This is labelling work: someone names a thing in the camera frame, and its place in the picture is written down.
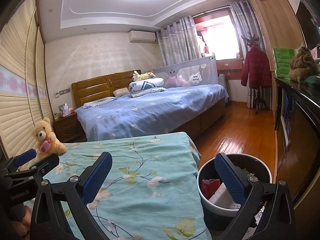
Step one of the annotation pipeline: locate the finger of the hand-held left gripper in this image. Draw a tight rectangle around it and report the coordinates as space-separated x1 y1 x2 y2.
15 153 60 188
5 148 37 173

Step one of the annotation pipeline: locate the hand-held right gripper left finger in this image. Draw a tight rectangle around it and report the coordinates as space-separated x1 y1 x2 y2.
30 151 113 240

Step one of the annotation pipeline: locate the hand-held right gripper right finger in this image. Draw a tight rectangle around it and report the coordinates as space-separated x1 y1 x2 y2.
214 152 295 240

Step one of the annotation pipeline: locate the red cookie wrapper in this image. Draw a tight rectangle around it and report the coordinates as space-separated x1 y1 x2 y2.
201 179 222 200

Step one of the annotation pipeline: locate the white waste bin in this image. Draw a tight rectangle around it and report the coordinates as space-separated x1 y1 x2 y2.
197 153 272 233

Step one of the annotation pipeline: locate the person's left hand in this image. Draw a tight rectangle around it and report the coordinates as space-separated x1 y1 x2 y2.
10 204 33 240

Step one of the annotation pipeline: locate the cream teddy bear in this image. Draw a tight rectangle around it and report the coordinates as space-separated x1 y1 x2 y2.
34 117 67 161

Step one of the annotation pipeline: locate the wooden nightstand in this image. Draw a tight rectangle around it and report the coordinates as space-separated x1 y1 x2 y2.
52 112 84 143

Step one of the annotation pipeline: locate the teal floral tablecloth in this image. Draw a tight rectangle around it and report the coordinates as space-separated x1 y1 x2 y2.
25 131 209 240

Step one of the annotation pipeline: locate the clear crinkled plastic bag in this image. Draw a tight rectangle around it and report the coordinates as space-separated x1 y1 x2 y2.
254 205 267 228

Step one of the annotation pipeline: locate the white blue cartoon pillow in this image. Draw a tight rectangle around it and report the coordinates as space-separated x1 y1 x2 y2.
81 96 118 109

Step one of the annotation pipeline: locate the cream louvred wardrobe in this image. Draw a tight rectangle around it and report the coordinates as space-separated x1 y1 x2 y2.
0 0 54 165

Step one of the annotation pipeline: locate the television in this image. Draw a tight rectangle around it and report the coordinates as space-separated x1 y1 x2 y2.
280 87 294 152

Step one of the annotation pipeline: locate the blue floral bed sheet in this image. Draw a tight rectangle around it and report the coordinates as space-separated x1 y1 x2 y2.
75 84 229 142

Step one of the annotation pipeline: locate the wooden bed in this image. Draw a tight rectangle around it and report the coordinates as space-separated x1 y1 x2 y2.
71 69 229 142

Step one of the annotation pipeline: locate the small cream pillow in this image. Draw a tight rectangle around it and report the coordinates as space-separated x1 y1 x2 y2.
113 87 130 97

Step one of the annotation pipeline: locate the black cabinet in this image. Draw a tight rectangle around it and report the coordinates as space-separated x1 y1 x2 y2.
274 76 320 205

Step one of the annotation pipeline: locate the white radiator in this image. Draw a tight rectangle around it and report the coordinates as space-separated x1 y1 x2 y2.
218 74 230 103

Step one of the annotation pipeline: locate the folded white blue blanket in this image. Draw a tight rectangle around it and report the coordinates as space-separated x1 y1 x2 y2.
129 77 167 98

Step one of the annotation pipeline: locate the pink plush toy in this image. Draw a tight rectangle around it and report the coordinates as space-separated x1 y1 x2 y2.
166 76 190 87

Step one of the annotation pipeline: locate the yellow plush dog toy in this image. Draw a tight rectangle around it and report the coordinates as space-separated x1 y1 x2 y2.
132 70 157 82

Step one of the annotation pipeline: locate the wooden window desk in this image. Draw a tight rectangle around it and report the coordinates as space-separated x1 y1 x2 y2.
215 59 244 80

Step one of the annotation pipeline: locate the dark red jacket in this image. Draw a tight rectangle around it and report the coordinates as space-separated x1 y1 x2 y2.
241 46 272 88

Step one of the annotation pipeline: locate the grey mesh bed guard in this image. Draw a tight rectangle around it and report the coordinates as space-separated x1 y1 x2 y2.
150 56 218 87

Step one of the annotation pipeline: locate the stack of green packets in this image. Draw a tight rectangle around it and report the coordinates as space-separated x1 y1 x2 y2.
272 47 297 79

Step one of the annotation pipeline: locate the dark green cloth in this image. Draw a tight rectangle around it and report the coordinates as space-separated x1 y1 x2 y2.
304 75 320 88

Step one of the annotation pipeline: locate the brown plush toy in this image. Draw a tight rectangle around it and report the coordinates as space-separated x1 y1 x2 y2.
288 45 316 83

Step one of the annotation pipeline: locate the wooden coat rack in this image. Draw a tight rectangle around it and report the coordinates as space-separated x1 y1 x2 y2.
241 31 268 114

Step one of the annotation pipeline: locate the window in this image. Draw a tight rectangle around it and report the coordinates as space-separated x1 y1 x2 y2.
194 9 242 60

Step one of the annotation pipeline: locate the grey patterned curtain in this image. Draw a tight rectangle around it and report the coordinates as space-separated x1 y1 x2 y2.
156 16 202 67
230 0 273 110

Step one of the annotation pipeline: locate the white air conditioner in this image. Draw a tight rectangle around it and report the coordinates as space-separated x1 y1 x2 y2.
128 31 156 43

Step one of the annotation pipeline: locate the tall wooden cabinet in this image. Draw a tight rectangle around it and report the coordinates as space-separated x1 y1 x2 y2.
246 0 307 110

